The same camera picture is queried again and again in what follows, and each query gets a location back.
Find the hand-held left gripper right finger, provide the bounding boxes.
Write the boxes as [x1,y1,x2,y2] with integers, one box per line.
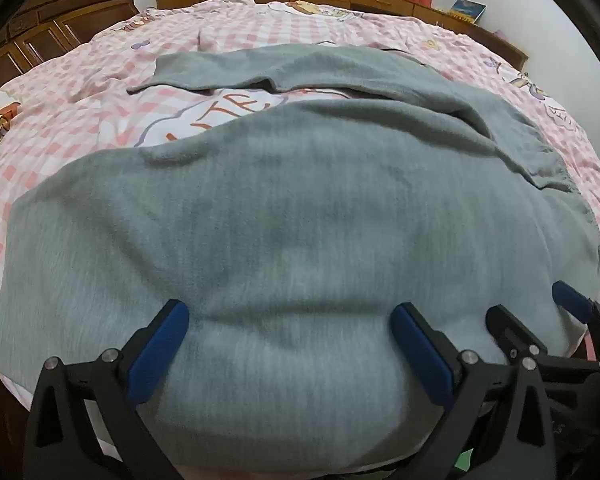
[389,301,558,480]

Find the dark wooden wardrobe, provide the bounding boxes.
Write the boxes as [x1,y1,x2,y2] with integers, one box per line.
[0,0,141,91]

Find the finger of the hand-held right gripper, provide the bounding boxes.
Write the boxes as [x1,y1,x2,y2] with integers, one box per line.
[486,304,547,362]
[552,280,600,350]

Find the blue book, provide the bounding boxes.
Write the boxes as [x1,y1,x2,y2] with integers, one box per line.
[449,0,487,25]

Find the pink checkered printed blanket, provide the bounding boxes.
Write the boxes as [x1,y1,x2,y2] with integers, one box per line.
[0,0,600,461]

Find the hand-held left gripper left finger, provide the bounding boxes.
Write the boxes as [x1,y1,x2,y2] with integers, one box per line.
[24,299,190,480]

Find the grey pants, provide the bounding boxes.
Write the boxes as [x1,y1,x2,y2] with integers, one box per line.
[0,44,600,473]

